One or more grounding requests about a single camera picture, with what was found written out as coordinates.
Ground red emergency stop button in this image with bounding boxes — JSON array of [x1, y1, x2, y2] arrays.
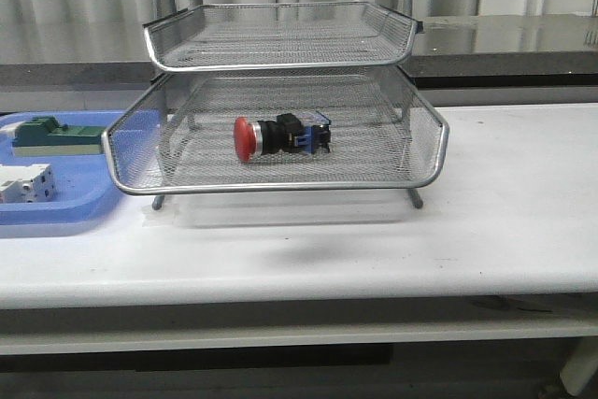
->
[[233, 111, 332, 163]]

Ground mesh tray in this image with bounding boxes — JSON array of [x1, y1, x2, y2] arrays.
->
[[102, 66, 449, 195], [144, 1, 422, 73]]

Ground blue plastic tray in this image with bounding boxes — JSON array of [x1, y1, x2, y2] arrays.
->
[[1, 135, 123, 238]]

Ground green terminal block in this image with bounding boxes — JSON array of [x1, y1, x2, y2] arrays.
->
[[12, 116, 104, 157]]

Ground white circuit breaker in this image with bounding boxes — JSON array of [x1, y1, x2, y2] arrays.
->
[[0, 164, 56, 204]]

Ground grey stone counter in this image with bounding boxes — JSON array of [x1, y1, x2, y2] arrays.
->
[[1, 14, 597, 89]]

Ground white table leg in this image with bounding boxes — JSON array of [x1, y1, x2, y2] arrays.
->
[[559, 336, 598, 397]]

